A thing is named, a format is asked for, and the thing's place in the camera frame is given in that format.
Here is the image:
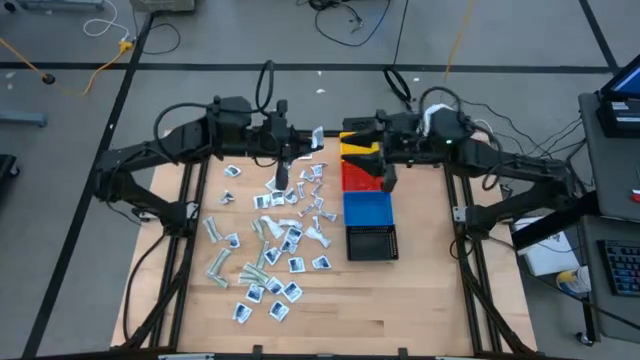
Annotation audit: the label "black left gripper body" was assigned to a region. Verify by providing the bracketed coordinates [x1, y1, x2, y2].
[249, 99, 301, 192]

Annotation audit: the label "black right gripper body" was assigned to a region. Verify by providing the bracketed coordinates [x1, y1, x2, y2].
[377, 109, 426, 194]

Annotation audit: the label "black flat box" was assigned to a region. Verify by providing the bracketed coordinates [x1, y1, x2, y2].
[342, 115, 381, 132]

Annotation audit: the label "red plastic bin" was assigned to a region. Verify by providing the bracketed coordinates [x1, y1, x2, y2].
[340, 158, 386, 194]

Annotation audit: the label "yellow plastic bin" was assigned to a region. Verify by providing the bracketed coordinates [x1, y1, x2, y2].
[338, 130, 382, 157]

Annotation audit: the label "blue plastic bin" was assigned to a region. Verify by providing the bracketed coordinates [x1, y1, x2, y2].
[342, 190, 396, 227]

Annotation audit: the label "white disinfecting wipes canister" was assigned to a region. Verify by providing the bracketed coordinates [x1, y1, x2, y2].
[422, 102, 455, 134]

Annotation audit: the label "black perforated basket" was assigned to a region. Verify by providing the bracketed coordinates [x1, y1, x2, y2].
[345, 223, 400, 262]

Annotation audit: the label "black metal beam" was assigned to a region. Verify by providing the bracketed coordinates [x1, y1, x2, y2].
[510, 189, 604, 252]

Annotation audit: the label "grey equipment box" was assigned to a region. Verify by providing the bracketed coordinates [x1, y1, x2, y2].
[129, 0, 197, 14]

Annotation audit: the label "white cardboard box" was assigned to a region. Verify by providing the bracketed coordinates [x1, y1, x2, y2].
[512, 217, 582, 278]

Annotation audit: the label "grey cart top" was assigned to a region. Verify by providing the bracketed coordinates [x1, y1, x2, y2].
[578, 92, 640, 221]

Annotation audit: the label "yellow white bottle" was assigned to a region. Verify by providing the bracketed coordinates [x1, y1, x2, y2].
[555, 265, 594, 296]

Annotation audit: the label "black laptop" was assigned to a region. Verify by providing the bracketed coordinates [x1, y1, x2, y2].
[595, 67, 640, 140]

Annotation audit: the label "blue grey metal bar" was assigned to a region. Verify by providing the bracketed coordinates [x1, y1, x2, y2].
[0, 110, 49, 128]

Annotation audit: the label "black keyboard coloured keys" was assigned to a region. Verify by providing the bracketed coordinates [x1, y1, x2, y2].
[597, 238, 640, 299]

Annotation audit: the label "black chair base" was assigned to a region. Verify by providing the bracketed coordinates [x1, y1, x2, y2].
[0, 153, 21, 182]

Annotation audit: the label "grey keyboard desk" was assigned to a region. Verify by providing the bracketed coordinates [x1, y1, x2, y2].
[579, 214, 640, 346]

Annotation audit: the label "black floor cable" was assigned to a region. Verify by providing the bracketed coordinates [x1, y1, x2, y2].
[130, 0, 182, 56]
[297, 0, 392, 49]

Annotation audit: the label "black hanging cable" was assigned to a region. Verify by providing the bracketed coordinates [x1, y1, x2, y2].
[382, 0, 414, 112]

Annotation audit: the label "yellow hanging cord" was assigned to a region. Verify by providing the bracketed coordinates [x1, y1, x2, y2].
[443, 0, 475, 81]

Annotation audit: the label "yellow extension cable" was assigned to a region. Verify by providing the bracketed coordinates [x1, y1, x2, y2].
[0, 37, 135, 97]

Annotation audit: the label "white floor cable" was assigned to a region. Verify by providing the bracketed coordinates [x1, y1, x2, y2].
[81, 0, 132, 44]

